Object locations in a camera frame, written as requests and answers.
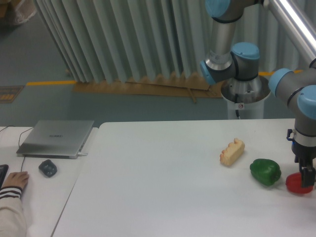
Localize black mouse cable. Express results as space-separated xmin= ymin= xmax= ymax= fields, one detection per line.
xmin=19 ymin=127 xmax=34 ymax=173

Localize cardboard boxes in corner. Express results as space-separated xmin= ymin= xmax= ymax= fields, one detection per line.
xmin=0 ymin=0 xmax=37 ymax=26

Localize silver closed laptop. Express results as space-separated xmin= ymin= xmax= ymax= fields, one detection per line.
xmin=16 ymin=120 xmax=94 ymax=158

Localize person's hand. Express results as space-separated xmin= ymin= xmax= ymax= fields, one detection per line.
xmin=2 ymin=171 xmax=29 ymax=190

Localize pale green folding curtain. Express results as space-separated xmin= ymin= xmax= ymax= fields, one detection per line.
xmin=35 ymin=0 xmax=316 ymax=88

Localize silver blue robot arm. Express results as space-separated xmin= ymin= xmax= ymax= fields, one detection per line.
xmin=200 ymin=0 xmax=316 ymax=188

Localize striped cream sleeve forearm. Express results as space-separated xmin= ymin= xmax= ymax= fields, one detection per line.
xmin=0 ymin=186 xmax=27 ymax=237

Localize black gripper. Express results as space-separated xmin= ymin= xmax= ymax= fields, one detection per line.
xmin=291 ymin=141 xmax=316 ymax=188

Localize red bell pepper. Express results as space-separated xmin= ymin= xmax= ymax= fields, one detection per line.
xmin=285 ymin=172 xmax=314 ymax=194

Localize dark grey small tray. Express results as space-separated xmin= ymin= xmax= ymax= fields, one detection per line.
xmin=39 ymin=159 xmax=57 ymax=178

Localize brown cardboard sheet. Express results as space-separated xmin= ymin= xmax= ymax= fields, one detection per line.
xmin=73 ymin=73 xmax=223 ymax=103

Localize beige toy cake slice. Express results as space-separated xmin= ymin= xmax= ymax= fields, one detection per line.
xmin=220 ymin=138 xmax=245 ymax=166

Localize black keyboard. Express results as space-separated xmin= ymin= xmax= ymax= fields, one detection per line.
xmin=0 ymin=164 xmax=9 ymax=188

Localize green bell pepper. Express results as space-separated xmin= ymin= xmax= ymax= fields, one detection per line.
xmin=249 ymin=158 xmax=281 ymax=186

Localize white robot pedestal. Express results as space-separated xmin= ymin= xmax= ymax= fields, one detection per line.
xmin=221 ymin=93 xmax=270 ymax=119

